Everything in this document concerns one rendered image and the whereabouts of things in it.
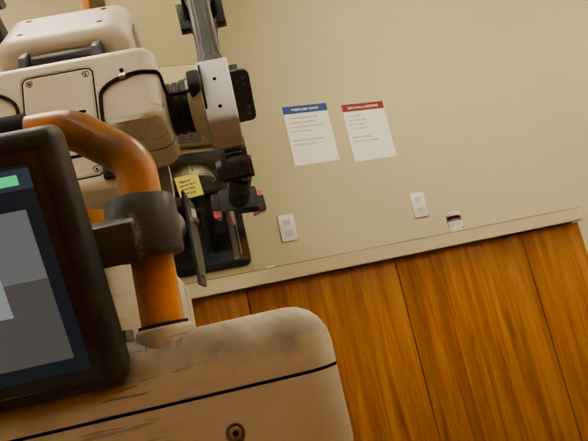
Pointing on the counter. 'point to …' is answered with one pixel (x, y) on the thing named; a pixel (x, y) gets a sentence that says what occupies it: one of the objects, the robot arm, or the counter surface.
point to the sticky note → (191, 184)
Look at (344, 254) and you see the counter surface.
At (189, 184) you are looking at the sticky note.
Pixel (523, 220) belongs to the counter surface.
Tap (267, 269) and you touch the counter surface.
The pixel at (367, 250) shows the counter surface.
